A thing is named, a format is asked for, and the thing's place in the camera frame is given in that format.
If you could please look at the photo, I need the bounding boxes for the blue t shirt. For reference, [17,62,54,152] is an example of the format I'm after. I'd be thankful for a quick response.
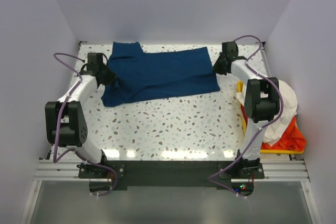
[101,42,220,107]

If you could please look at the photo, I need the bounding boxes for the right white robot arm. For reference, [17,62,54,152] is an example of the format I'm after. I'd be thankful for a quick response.
[213,41,283,178]

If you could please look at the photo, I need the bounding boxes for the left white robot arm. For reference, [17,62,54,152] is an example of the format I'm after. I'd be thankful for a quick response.
[45,52,118,178]

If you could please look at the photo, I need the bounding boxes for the yellow plastic bin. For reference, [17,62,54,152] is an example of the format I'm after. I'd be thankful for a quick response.
[236,81,305,155]

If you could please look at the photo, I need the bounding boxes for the white t shirt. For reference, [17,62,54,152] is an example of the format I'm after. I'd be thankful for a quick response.
[235,81,299,145]

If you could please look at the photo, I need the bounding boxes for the orange t shirt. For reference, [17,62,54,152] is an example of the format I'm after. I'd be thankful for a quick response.
[261,117,307,155]

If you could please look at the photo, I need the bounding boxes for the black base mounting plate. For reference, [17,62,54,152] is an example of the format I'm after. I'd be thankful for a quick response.
[77,160,265,196]

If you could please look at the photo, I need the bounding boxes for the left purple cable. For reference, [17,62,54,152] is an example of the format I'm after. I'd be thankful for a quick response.
[52,52,119,196]

